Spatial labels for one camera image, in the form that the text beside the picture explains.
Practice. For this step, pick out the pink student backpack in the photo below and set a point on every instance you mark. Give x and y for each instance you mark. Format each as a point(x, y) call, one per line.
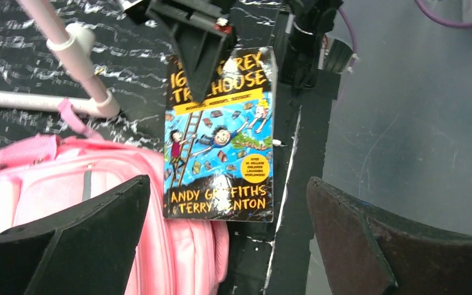
point(45, 174)

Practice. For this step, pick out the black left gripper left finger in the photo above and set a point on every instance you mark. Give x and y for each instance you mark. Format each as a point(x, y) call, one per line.
point(87, 248)

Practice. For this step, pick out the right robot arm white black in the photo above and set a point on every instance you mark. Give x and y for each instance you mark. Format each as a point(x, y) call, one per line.
point(298, 39)

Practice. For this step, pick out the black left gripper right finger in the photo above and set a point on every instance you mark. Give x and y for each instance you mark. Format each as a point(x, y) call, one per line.
point(368, 250)

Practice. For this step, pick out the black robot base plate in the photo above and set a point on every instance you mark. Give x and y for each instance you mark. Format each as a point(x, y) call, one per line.
point(274, 258)

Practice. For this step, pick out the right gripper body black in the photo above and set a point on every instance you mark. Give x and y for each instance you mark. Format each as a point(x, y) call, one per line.
point(141, 11)

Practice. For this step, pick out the dark treehouse book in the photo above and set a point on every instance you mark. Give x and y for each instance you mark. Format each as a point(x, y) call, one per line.
point(218, 154)

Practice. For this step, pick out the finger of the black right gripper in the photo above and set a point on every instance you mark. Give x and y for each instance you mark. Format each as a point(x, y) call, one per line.
point(201, 43)

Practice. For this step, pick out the white PVC pipe frame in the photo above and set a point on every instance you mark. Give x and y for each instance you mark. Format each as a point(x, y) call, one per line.
point(45, 61)

